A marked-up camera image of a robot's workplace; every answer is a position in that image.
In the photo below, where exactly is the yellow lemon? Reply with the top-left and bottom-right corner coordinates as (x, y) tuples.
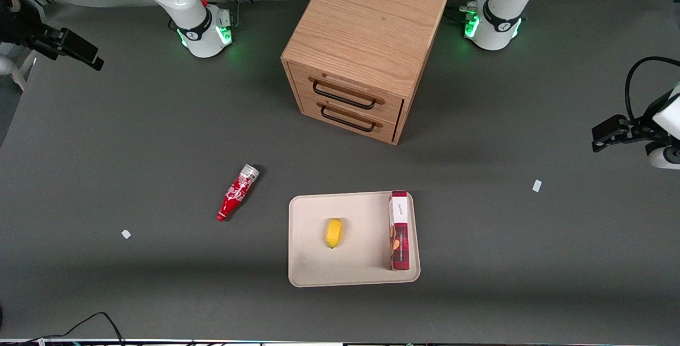
(325, 218), (345, 249)

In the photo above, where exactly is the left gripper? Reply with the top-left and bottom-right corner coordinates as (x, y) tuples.
(591, 86), (680, 154)

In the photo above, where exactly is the red coke bottle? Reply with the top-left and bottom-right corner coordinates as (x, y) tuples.
(215, 164), (261, 223)

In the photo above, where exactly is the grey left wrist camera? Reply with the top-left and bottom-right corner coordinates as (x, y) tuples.
(647, 143), (680, 171)

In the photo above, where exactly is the grey chair with white frame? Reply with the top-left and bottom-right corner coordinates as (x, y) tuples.
(0, 51), (38, 92)

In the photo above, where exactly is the wooden drawer front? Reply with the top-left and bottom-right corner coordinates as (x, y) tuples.
(288, 61), (405, 124)
(297, 94), (400, 143)

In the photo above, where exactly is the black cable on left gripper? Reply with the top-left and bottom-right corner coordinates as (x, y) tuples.
(625, 56), (680, 123)

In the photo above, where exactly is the beige plastic tray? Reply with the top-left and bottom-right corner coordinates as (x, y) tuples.
(287, 191), (421, 288)

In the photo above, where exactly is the black cable at table edge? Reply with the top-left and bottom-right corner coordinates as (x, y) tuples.
(0, 311), (126, 346)

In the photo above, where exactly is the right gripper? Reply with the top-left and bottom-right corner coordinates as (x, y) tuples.
(0, 12), (105, 71)

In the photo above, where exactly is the red cookie box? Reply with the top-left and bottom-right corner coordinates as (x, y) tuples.
(388, 191), (411, 272)

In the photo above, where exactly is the black drawer handle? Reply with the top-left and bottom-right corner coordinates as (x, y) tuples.
(320, 105), (376, 133)
(312, 80), (377, 111)

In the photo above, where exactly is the wooden drawer cabinet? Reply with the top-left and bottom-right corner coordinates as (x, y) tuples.
(280, 0), (451, 146)

